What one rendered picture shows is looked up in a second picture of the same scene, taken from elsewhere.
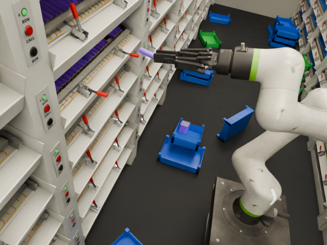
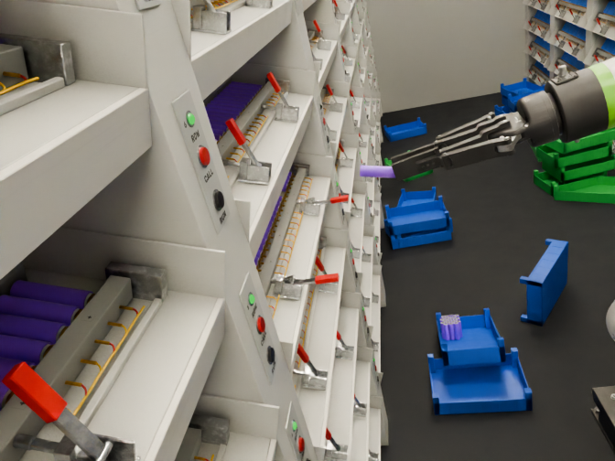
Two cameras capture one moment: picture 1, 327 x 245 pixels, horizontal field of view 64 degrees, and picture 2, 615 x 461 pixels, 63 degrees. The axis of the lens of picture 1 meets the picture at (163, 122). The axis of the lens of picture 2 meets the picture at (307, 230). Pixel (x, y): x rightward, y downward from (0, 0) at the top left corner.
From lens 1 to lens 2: 0.21 m
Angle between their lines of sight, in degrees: 16
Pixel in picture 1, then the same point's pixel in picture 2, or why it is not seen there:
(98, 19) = (267, 145)
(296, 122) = not seen: outside the picture
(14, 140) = (213, 424)
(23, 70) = (211, 241)
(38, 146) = (267, 417)
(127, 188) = not seen: outside the picture
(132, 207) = not seen: outside the picture
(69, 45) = (249, 196)
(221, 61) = (535, 115)
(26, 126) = (232, 378)
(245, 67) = (594, 102)
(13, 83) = (198, 279)
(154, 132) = (400, 361)
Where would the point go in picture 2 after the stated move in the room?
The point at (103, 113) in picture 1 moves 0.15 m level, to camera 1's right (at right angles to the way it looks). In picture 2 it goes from (322, 333) to (400, 317)
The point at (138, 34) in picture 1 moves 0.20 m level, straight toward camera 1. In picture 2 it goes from (323, 169) to (347, 202)
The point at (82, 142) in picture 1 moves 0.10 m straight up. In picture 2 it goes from (313, 403) to (299, 358)
